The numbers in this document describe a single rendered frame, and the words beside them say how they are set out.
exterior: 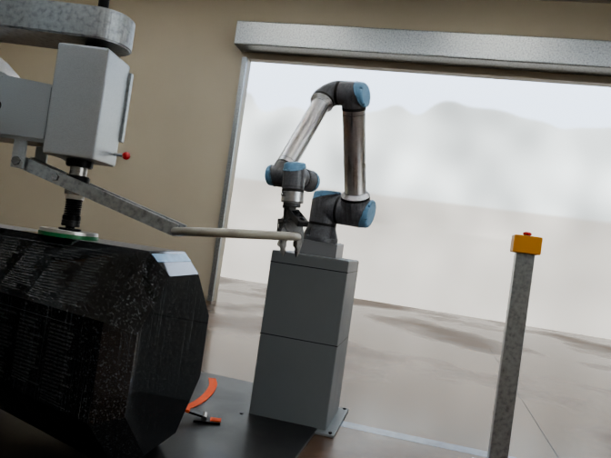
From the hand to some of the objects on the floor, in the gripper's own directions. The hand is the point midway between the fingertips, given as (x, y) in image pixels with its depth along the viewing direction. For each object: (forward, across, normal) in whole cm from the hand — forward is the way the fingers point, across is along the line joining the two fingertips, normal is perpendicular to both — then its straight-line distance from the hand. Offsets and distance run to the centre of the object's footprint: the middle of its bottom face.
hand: (290, 253), depth 227 cm
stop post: (+92, -105, +12) cm, 140 cm away
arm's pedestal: (+84, -43, -68) cm, 117 cm away
